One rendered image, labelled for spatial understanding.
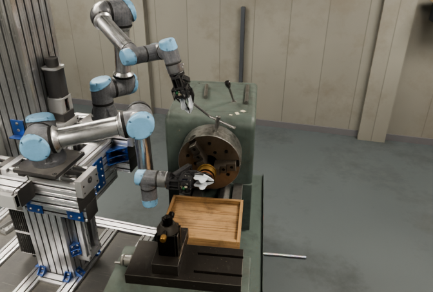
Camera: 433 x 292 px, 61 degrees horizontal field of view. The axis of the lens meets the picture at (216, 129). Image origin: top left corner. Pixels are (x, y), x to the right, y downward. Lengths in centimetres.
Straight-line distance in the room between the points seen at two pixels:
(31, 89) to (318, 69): 326
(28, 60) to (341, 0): 324
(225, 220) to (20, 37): 124
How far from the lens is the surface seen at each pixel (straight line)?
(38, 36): 198
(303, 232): 315
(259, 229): 230
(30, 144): 162
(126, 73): 215
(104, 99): 214
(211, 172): 174
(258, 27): 439
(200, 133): 182
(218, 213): 185
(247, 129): 192
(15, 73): 195
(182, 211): 187
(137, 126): 156
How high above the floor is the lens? 206
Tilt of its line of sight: 27 degrees down
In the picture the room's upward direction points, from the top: straight up
